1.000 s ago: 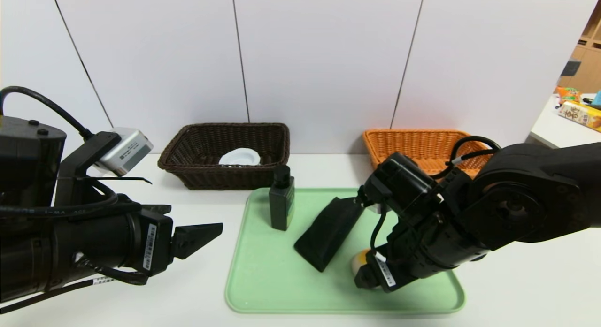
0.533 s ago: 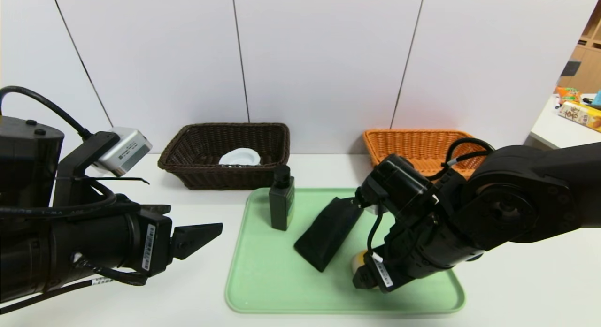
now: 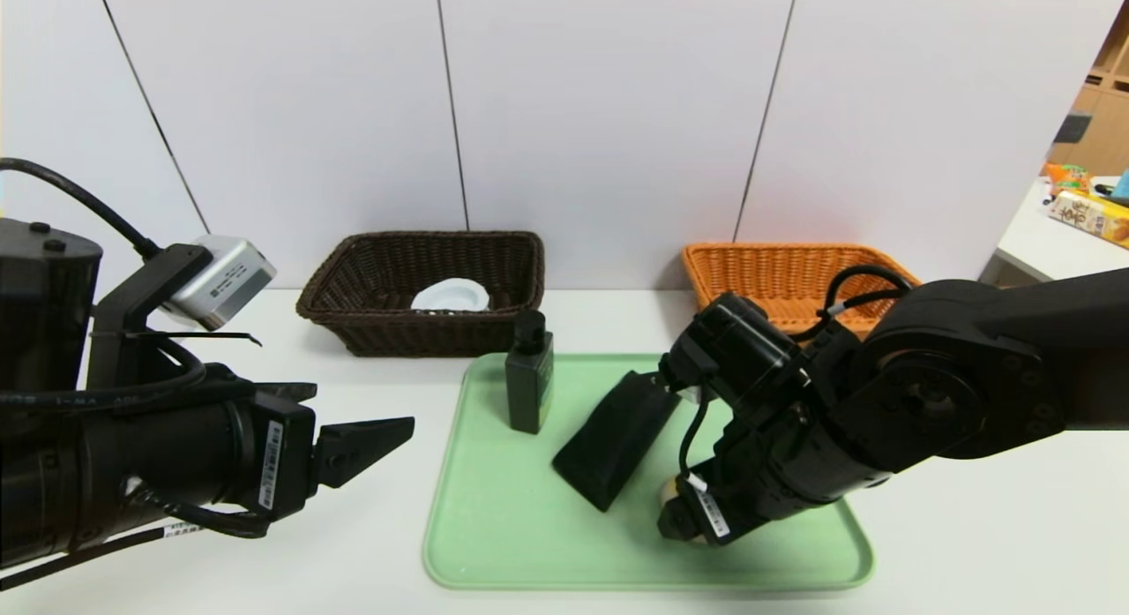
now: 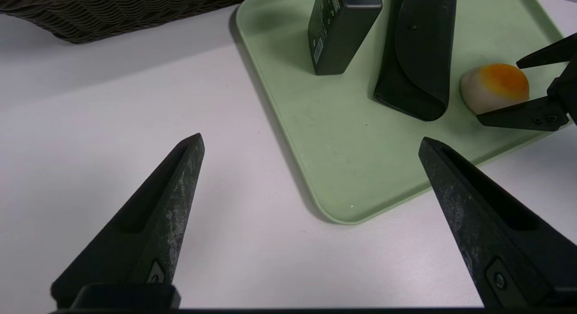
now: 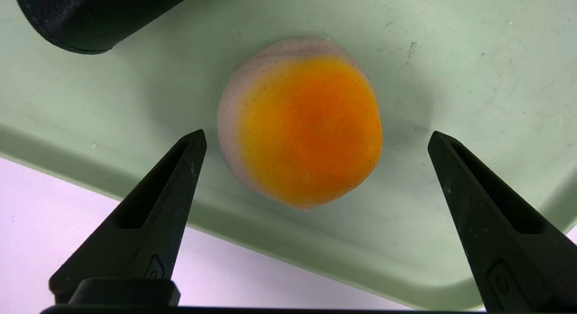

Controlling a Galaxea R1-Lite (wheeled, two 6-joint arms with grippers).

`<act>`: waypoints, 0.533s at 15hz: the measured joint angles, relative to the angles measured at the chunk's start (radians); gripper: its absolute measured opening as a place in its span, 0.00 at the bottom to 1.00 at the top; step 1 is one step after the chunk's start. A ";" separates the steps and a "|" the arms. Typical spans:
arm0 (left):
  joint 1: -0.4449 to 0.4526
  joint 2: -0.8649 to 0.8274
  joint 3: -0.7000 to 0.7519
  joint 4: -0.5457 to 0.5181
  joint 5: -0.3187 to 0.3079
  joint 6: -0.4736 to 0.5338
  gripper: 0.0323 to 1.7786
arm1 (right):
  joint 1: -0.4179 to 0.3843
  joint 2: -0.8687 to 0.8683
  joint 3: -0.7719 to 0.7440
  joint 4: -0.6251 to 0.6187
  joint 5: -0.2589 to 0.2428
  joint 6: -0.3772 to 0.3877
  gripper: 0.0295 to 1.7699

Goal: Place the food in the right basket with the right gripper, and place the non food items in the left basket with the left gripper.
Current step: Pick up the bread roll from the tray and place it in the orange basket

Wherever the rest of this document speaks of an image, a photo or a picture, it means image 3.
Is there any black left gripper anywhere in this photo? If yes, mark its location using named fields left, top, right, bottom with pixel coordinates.
left=74, top=388, right=416, bottom=551

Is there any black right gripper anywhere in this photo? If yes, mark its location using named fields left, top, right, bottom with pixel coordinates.
left=655, top=434, right=796, bottom=546

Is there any white bun with orange top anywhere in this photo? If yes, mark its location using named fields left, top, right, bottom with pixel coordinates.
left=660, top=476, right=707, bottom=546

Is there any white round labelled container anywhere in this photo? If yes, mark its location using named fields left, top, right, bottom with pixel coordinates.
left=410, top=278, right=490, bottom=314

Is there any dark green bottle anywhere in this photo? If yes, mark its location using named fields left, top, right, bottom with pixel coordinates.
left=505, top=310, right=556, bottom=436

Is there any dark brown wicker basket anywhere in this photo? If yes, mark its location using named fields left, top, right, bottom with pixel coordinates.
left=296, top=232, right=545, bottom=358

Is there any orange wicker basket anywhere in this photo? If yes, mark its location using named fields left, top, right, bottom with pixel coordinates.
left=680, top=243, right=923, bottom=338

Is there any black soft case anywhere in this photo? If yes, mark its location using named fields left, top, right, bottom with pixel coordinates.
left=551, top=370, right=684, bottom=512

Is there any light green plastic tray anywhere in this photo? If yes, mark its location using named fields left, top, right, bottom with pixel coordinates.
left=422, top=352, right=874, bottom=591

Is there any white background table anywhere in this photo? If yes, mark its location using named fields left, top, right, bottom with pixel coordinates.
left=995, top=178, right=1129, bottom=285

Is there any yellow snack box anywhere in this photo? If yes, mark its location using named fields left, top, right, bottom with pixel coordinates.
left=1046, top=191, right=1129, bottom=250

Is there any orange snack bag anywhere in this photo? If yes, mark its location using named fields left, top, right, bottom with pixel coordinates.
left=1041, top=162, right=1093, bottom=199

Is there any wooden shelf unit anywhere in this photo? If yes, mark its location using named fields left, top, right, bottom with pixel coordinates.
left=1045, top=0, right=1129, bottom=179

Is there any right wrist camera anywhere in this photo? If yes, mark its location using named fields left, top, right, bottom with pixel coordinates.
left=660, top=291, right=812, bottom=422

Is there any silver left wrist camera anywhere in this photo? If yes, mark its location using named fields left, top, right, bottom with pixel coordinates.
left=163, top=236, right=277, bottom=332

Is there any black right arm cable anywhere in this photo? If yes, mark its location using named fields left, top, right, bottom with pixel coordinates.
left=794, top=264, right=916, bottom=342

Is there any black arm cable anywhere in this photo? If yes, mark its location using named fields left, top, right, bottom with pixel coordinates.
left=794, top=264, right=916, bottom=342
left=0, top=158, right=164, bottom=259

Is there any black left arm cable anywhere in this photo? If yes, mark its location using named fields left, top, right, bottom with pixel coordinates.
left=0, top=158, right=164, bottom=259

